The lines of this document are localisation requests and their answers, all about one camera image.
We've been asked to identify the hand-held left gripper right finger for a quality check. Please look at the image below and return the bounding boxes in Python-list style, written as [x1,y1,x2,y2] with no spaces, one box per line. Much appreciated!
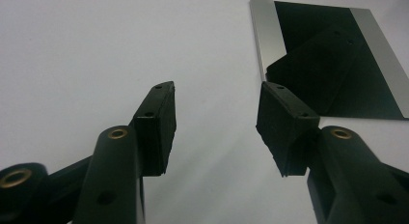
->
[256,81,409,224]

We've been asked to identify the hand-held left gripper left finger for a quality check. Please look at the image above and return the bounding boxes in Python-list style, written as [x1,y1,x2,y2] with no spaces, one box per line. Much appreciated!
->
[71,81,177,224]

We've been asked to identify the black tray with silver rim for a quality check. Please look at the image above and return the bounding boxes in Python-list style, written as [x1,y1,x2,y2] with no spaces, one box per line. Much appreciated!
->
[249,0,409,121]

